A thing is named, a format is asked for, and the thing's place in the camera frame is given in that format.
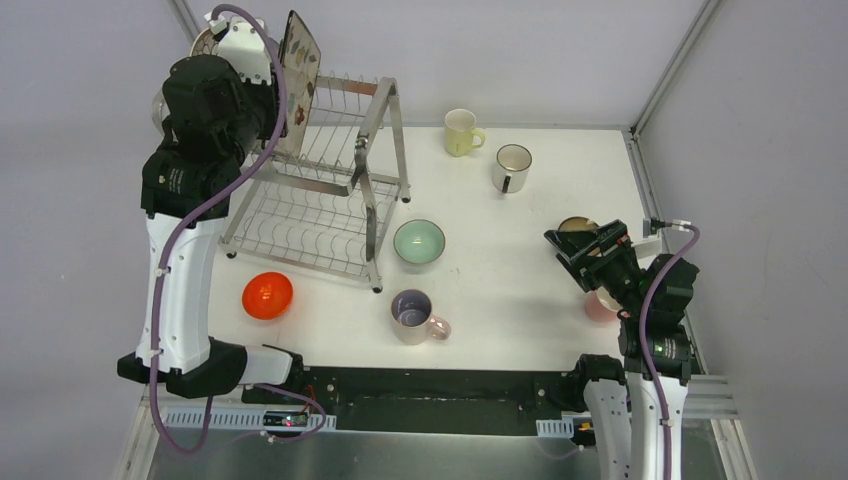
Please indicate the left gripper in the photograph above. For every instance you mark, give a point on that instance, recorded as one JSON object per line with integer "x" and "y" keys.
{"x": 269, "y": 99}

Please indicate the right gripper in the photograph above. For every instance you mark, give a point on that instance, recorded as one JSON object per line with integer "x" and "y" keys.
{"x": 611, "y": 239}

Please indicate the square flower pattern plate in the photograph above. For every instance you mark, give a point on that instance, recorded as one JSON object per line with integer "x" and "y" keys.
{"x": 300, "y": 57}

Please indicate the floral petal brown-rim plate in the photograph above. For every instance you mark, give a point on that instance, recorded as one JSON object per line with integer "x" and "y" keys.
{"x": 204, "y": 44}

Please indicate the mint green bowl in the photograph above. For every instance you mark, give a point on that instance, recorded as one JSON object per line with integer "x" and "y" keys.
{"x": 419, "y": 242}

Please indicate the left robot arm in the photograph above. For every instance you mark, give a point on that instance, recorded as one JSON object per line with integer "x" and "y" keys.
{"x": 215, "y": 117}

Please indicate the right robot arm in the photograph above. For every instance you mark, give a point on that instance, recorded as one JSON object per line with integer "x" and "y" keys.
{"x": 635, "y": 401}

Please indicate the stainless steel dish rack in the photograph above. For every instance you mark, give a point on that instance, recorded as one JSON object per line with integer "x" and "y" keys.
{"x": 329, "y": 206}

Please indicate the brown patterned small bowl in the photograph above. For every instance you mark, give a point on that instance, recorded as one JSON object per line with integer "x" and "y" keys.
{"x": 576, "y": 224}

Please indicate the pink cup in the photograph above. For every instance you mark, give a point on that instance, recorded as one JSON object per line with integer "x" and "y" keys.
{"x": 600, "y": 307}

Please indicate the white mug dark rim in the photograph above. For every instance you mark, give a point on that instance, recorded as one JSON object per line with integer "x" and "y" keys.
{"x": 511, "y": 168}

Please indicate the yellow mug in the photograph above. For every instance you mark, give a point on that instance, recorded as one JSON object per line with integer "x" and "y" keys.
{"x": 460, "y": 133}

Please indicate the pink iridescent mug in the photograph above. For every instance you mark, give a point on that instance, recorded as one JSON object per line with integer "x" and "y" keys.
{"x": 413, "y": 320}

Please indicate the orange plastic bowl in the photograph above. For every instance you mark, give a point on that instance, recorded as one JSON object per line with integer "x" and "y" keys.
{"x": 267, "y": 296}

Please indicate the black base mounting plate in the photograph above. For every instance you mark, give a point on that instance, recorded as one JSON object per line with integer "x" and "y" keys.
{"x": 474, "y": 402}

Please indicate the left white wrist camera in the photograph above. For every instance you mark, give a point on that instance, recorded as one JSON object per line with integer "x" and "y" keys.
{"x": 243, "y": 47}

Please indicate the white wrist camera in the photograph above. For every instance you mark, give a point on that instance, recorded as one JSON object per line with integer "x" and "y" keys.
{"x": 651, "y": 244}
{"x": 243, "y": 47}

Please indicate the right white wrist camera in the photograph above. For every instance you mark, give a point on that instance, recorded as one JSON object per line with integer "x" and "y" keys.
{"x": 651, "y": 244}

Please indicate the aluminium frame rail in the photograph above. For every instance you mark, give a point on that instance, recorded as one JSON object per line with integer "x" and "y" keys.
{"x": 665, "y": 286}

